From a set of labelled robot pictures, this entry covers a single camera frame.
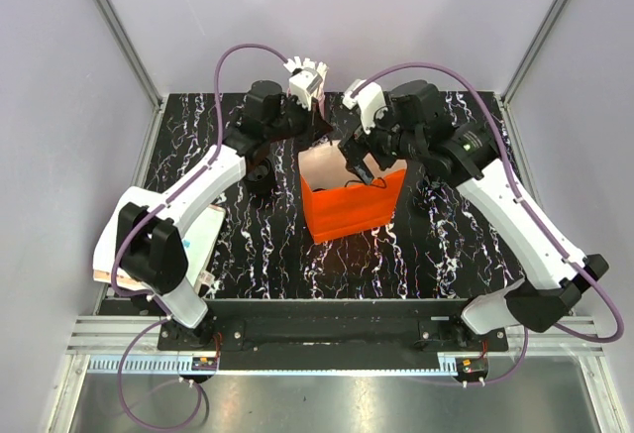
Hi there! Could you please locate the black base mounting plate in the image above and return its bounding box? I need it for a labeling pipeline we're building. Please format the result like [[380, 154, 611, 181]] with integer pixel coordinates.
[[158, 299, 508, 360]]

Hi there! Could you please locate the white napkin stack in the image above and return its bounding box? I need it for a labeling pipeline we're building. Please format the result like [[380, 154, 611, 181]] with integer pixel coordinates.
[[93, 205, 227, 292]]

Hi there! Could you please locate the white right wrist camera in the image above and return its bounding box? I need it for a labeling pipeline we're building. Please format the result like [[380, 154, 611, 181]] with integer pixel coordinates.
[[343, 79, 387, 134]]

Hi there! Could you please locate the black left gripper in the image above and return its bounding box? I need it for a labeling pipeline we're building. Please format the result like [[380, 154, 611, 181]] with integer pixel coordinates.
[[266, 93, 334, 148]]

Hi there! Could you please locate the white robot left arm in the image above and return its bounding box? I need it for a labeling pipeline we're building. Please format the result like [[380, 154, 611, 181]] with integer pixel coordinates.
[[110, 73, 332, 350]]

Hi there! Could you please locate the orange paper bag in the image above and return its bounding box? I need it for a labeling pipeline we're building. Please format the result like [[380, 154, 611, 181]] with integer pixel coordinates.
[[298, 143, 407, 244]]

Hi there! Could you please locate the grey slotted cable duct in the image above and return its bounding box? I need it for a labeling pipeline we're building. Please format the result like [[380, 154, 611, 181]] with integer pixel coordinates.
[[87, 353, 491, 376]]

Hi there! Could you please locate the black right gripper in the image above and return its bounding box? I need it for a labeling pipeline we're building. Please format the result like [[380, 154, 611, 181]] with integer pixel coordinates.
[[337, 94, 424, 185]]

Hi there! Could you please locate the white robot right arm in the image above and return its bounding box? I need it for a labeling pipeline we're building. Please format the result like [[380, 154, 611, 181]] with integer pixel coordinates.
[[339, 79, 609, 351]]

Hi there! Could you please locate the pink straw holder cup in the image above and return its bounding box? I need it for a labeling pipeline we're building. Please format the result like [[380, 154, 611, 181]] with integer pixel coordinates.
[[317, 95, 325, 116]]

